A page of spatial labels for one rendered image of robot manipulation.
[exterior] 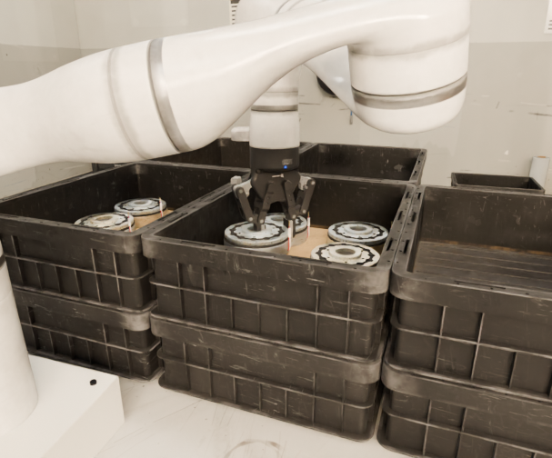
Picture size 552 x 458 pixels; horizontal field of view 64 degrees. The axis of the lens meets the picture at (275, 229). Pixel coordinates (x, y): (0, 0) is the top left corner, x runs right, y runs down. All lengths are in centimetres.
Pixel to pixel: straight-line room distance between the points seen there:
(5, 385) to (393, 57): 47
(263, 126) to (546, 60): 354
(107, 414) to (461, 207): 62
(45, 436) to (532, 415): 48
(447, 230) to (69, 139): 63
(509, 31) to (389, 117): 367
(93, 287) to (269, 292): 26
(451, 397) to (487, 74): 360
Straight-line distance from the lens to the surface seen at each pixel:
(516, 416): 53
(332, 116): 406
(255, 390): 59
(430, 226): 84
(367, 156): 123
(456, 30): 36
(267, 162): 65
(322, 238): 82
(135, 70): 36
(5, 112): 47
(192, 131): 36
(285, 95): 64
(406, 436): 57
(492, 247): 85
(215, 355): 59
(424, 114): 37
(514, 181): 267
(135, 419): 64
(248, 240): 66
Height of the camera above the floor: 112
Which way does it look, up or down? 20 degrees down
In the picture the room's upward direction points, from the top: straight up
